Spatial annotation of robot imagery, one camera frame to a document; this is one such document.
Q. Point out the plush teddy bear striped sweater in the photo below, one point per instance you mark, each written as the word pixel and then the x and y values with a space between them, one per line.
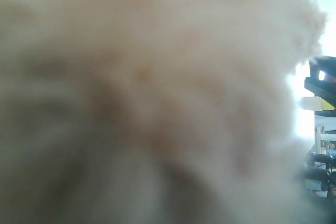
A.
pixel 154 111

